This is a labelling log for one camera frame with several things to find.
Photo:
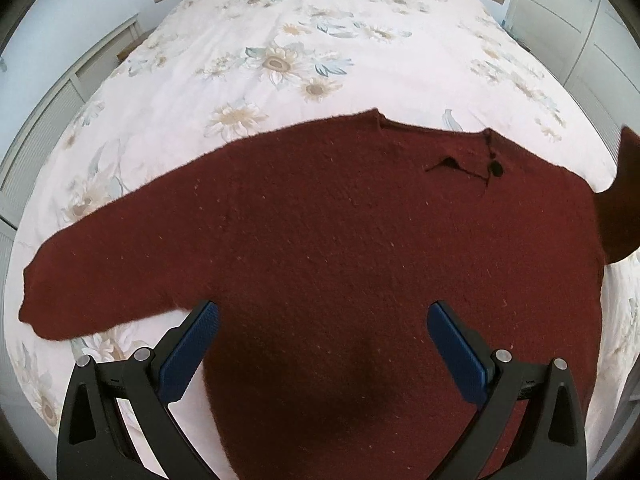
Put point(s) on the dark red knitted sweater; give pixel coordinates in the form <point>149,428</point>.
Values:
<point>323,244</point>

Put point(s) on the white floral bed cover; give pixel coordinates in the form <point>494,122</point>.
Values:
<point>207,72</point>

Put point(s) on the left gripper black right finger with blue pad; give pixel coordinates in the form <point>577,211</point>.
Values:
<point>550,442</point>

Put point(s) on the white radiator cover cabinet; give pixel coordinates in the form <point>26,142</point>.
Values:
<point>45,124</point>

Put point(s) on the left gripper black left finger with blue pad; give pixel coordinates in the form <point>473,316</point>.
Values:
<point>93,442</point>

